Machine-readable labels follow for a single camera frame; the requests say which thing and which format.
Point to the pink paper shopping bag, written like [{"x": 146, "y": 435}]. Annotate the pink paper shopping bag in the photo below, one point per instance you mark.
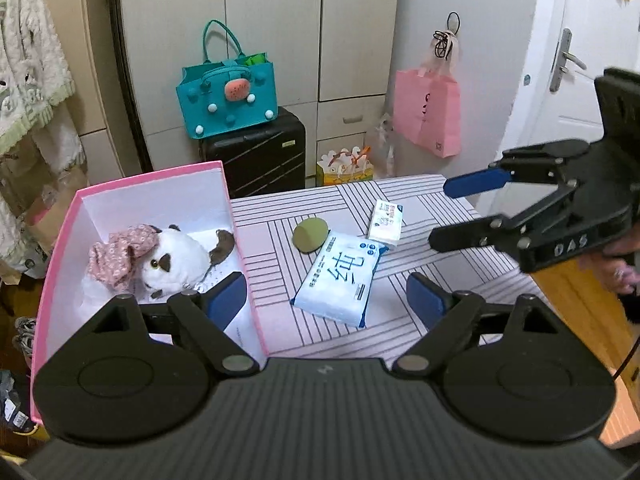
[{"x": 427, "y": 111}]

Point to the pink storage box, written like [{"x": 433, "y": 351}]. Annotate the pink storage box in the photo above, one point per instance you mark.
[{"x": 145, "y": 307}]

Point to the white black plush dog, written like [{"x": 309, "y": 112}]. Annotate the white black plush dog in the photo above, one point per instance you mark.
[{"x": 179, "y": 263}]

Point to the black suitcase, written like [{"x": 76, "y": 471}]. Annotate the black suitcase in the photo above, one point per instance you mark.
[{"x": 263, "y": 159}]

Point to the white door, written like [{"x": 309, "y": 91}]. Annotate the white door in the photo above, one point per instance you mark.
[{"x": 532, "y": 69}]

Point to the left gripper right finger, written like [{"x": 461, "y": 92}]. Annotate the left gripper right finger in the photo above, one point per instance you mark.
[{"x": 450, "y": 319}]

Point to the yellow gift bag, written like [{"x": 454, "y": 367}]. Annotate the yellow gift bag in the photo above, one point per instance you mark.
[{"x": 344, "y": 166}]

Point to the large blue wet wipes pack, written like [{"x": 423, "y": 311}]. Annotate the large blue wet wipes pack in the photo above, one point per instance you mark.
[{"x": 338, "y": 284}]

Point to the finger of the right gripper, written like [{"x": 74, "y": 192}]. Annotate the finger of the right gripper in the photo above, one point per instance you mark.
[
  {"x": 476, "y": 182},
  {"x": 478, "y": 233}
]

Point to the small white tissue pack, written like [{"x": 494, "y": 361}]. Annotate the small white tissue pack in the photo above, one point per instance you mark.
[{"x": 386, "y": 223}]

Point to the striped pink tablecloth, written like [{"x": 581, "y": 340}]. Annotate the striped pink tablecloth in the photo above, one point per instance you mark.
[{"x": 264, "y": 229}]

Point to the silver door handle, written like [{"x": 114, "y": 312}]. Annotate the silver door handle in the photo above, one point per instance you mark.
[{"x": 562, "y": 57}]

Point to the pink strawberry plush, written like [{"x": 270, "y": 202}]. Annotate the pink strawberry plush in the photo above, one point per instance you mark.
[{"x": 310, "y": 235}]

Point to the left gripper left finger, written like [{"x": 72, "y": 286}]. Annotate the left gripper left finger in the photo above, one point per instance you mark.
[{"x": 219, "y": 326}]

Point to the beige wardrobe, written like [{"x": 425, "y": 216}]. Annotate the beige wardrobe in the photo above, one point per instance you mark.
[{"x": 331, "y": 61}]

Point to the pink floral fabric cap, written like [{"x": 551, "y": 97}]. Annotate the pink floral fabric cap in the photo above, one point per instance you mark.
[{"x": 114, "y": 262}]

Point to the cream knitted cardigan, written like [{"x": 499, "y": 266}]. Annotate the cream knitted cardigan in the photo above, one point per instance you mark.
[{"x": 35, "y": 76}]

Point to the person's right hand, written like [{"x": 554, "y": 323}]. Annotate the person's right hand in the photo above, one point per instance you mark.
[{"x": 609, "y": 266}]

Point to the teal felt handbag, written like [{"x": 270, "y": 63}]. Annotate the teal felt handbag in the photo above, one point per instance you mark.
[{"x": 220, "y": 97}]

